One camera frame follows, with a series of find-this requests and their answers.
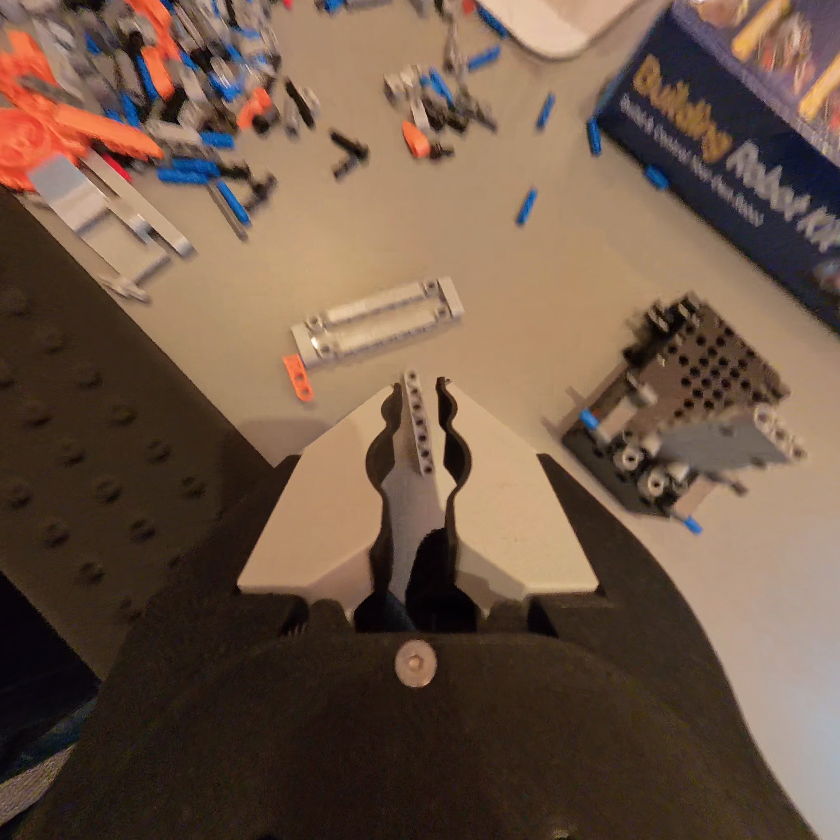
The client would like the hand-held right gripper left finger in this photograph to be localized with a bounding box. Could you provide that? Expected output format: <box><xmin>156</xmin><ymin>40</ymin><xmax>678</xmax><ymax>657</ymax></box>
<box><xmin>236</xmin><ymin>384</ymin><xmax>404</xmax><ymax>632</ymax></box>

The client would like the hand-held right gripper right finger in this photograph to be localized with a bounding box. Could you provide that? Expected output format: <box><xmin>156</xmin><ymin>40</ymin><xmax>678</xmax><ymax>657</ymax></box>
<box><xmin>435</xmin><ymin>376</ymin><xmax>601</xmax><ymax>623</ymax></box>

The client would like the light grey slim holed beam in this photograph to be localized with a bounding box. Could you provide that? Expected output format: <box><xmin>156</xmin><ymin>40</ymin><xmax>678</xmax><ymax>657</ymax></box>
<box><xmin>402</xmin><ymin>369</ymin><xmax>436</xmax><ymax>475</ymax></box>

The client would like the orange thin holed piece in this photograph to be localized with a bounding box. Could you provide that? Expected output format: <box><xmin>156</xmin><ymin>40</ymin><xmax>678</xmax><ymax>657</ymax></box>
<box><xmin>282</xmin><ymin>354</ymin><xmax>316</xmax><ymax>403</ymax></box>

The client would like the pile of small building pieces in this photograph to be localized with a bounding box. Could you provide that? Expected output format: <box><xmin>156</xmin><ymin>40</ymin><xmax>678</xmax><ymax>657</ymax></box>
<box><xmin>0</xmin><ymin>0</ymin><xmax>322</xmax><ymax>227</ymax></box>

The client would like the black perforated edge pad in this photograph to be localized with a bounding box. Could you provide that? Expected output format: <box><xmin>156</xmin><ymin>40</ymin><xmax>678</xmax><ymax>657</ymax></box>
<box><xmin>0</xmin><ymin>190</ymin><xmax>277</xmax><ymax>677</ymax></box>

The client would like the black perforated block assembly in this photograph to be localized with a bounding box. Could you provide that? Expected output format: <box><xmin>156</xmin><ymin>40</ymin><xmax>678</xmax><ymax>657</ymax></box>
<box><xmin>561</xmin><ymin>292</ymin><xmax>808</xmax><ymax>536</ymax></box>

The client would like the light grey axle connector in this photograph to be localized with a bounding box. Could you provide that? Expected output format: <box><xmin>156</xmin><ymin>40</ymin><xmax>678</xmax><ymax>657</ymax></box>
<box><xmin>98</xmin><ymin>272</ymin><xmax>153</xmax><ymax>304</ymax></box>

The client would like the grey curved panel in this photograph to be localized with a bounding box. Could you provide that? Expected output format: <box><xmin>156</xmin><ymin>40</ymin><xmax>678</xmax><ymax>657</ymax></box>
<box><xmin>29</xmin><ymin>154</ymin><xmax>109</xmax><ymax>234</ymax></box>

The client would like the blue robot kit box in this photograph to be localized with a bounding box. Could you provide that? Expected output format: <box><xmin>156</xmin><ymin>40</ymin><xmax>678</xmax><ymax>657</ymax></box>
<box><xmin>592</xmin><ymin>0</ymin><xmax>840</xmax><ymax>332</ymax></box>

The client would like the cluster of grey black connectors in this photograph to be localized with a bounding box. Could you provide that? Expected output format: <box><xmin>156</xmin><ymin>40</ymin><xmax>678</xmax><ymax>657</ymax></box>
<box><xmin>384</xmin><ymin>62</ymin><xmax>497</xmax><ymax>160</ymax></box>

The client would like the orange curved shell piece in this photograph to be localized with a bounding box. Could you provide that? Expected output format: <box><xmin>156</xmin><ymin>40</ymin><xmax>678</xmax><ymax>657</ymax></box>
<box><xmin>56</xmin><ymin>104</ymin><xmax>165</xmax><ymax>161</ymax></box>

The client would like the orange gear wheel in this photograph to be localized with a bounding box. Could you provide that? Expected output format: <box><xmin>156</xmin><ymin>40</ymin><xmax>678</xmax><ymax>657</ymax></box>
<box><xmin>0</xmin><ymin>108</ymin><xmax>89</xmax><ymax>193</ymax></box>

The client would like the white book stand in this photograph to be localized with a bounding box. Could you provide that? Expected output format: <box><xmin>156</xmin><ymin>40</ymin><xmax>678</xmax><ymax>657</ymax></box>
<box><xmin>476</xmin><ymin>0</ymin><xmax>647</xmax><ymax>61</ymax></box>

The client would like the light grey beam frame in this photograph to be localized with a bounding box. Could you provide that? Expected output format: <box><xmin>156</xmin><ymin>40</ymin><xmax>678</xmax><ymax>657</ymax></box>
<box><xmin>290</xmin><ymin>277</ymin><xmax>466</xmax><ymax>368</ymax></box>

